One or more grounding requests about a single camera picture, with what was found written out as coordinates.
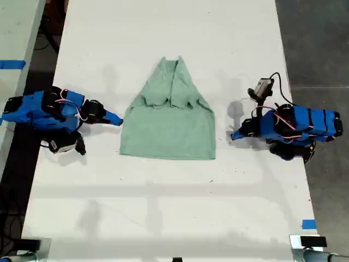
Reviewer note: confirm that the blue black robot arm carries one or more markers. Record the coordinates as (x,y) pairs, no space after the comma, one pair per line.
(32,109)
(313,122)

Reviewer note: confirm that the grey metal tube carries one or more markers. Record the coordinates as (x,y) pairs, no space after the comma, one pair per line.
(19,258)
(319,256)

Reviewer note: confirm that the long blue tape strip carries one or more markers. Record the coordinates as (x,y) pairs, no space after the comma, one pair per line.
(12,64)

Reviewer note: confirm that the short blue tape strip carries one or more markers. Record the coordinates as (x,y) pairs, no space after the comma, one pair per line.
(309,224)

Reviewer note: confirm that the pale side table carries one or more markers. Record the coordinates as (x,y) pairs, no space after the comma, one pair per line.
(16,30)

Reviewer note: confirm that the small black box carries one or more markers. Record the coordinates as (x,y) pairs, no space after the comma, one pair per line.
(313,241)
(30,245)

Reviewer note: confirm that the pale green T-shirt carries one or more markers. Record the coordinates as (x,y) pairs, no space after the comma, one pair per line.
(169,128)

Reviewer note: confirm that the black camera stalk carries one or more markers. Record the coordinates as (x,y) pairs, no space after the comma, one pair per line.
(253,92)
(79,144)

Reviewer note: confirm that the metal corner plate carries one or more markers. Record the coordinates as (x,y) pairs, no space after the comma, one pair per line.
(45,247)
(295,241)

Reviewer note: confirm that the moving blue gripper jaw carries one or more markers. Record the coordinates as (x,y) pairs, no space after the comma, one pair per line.
(109,122)
(239,132)

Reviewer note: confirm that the grey camera box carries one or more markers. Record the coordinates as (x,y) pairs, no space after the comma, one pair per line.
(62,145)
(264,86)

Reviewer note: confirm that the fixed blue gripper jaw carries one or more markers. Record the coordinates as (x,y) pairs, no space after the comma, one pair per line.
(111,116)
(239,137)

